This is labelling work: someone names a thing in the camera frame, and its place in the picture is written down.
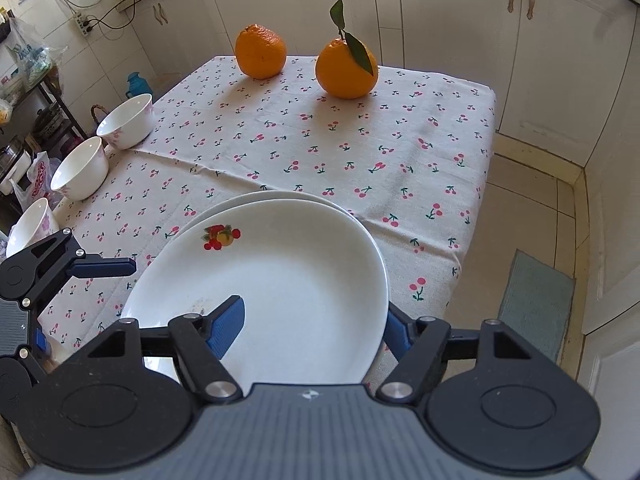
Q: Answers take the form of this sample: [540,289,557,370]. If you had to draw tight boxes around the black power cord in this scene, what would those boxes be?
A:
[87,2,137,32]

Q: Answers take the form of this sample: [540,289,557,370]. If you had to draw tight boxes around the white plate fruit print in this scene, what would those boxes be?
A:
[120,199,390,385]

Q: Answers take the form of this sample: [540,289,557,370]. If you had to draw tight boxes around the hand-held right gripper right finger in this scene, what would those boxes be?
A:
[377,302,548,403]

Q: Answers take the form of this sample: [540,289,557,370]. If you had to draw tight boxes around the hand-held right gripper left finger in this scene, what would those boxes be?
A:
[65,295,246,402]

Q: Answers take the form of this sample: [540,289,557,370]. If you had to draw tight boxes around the clear plastic bag with goods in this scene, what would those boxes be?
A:
[0,17,67,103]

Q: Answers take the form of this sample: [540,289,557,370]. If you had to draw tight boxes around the cherry print tablecloth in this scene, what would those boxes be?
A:
[37,55,497,361]

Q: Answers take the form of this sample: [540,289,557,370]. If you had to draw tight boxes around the red print plastic bag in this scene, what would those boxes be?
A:
[10,151,63,211]

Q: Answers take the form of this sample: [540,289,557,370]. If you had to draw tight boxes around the white bowl pink flowers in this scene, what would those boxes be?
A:
[96,93,155,150]
[50,136,109,201]
[6,198,61,260]

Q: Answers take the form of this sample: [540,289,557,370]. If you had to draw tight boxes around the black metal shelf rack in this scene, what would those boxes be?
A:
[0,72,88,161]

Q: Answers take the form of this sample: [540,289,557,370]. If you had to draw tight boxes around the white plate stained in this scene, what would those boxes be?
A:
[197,190,362,227]

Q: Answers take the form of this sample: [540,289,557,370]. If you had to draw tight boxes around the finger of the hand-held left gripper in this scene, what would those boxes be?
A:
[20,330,51,385]
[15,229,137,311]

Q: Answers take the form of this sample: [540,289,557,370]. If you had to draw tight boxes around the orange without leaf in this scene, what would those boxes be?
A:
[235,24,287,80]

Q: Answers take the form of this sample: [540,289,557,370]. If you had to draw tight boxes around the blue thermos jug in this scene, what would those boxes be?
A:
[125,71,153,100]

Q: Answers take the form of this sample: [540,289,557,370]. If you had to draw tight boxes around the teal floor mat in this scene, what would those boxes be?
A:
[497,249,576,363]

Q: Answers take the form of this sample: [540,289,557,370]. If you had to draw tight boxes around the orange with green leaves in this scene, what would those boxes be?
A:
[315,0,379,100]

